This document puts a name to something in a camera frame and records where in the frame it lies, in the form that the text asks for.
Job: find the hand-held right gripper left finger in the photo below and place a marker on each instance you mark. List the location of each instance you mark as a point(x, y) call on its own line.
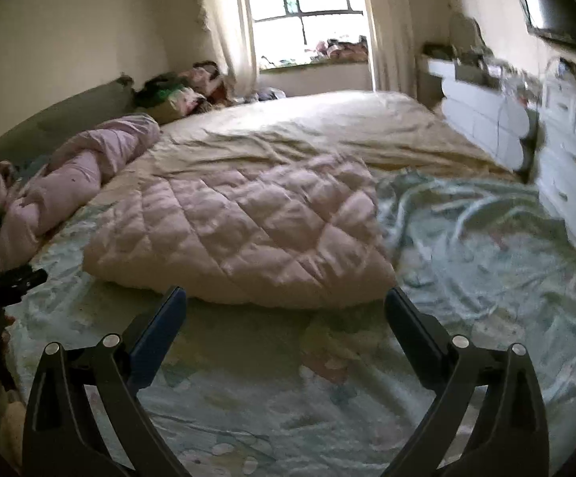
point(156, 338)

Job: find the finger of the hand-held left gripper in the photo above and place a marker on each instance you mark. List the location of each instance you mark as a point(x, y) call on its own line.
point(27, 278)

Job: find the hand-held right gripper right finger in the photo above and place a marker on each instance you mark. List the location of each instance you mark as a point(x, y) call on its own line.
point(412, 333)

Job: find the pink quilted jacket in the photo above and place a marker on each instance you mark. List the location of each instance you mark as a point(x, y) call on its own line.
point(243, 228)

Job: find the pile of clothes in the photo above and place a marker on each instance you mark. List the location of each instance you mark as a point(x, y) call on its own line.
point(183, 89)

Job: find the light blue printed blanket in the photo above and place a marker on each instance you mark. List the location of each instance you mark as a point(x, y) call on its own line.
point(467, 268)

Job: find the pink rolled comforter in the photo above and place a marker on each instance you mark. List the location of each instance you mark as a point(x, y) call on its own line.
point(69, 179)

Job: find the grey-green headboard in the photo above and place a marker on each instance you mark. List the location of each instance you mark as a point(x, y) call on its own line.
point(44, 124)

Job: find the bed with beige sheet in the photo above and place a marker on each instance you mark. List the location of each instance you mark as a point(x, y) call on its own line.
point(318, 124)

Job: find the white dresser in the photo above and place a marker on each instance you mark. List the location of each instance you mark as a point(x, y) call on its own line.
point(571, 159)

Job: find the clutter on windowsill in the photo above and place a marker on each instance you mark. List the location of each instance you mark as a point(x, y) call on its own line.
point(342, 49)

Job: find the grey chair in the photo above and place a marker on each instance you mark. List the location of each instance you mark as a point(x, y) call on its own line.
point(464, 35)

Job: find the cream curtain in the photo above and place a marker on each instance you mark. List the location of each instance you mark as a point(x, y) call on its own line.
point(226, 25)
point(387, 25)

